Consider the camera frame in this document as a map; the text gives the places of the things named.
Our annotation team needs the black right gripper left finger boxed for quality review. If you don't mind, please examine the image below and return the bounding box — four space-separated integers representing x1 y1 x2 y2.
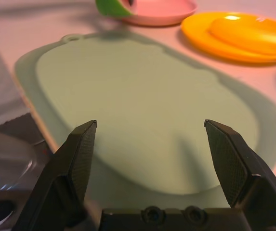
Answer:
14 119 98 231

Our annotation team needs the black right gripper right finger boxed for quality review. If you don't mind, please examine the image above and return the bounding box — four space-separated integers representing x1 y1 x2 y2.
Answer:
204 119 276 231

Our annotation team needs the red watermelon slice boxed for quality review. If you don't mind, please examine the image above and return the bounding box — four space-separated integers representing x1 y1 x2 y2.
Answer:
95 0 138 18

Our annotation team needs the green cutting board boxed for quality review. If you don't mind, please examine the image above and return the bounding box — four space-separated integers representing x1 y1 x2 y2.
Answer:
13 32 276 195

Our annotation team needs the pink plate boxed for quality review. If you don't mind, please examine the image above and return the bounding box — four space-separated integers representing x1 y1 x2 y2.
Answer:
120 0 198 26

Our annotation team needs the yellow plate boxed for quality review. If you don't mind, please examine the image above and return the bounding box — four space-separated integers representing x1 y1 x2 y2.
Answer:
181 12 276 64

